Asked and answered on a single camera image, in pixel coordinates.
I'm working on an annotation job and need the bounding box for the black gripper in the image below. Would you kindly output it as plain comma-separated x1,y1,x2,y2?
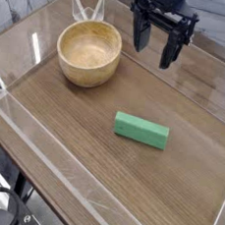
131,0,199,69

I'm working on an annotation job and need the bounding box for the green rectangular block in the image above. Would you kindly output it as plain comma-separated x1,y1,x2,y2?
114,111,170,150

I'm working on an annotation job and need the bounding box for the light brown wooden bowl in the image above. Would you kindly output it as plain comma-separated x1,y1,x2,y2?
57,21,123,88

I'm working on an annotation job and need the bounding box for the black table leg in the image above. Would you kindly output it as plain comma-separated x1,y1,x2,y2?
14,172,27,197

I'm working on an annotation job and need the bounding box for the clear acrylic corner bracket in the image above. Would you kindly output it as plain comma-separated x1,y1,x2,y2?
72,0,105,22

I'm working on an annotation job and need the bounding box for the clear acrylic tray wall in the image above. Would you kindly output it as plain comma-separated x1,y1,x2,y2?
0,0,225,225

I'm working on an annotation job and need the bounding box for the black metal base plate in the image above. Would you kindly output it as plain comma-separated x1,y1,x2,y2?
15,201,40,225

